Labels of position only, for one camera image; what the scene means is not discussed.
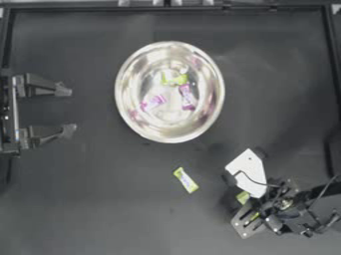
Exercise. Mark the black metal frame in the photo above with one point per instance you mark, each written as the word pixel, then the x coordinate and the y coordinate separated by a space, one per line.
pixel 68 5

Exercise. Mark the steel bowl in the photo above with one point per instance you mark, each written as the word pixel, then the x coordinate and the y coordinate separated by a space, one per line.
pixel 147 127

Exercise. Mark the purple candy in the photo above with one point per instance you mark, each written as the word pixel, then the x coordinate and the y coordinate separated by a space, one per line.
pixel 153 102
pixel 188 98

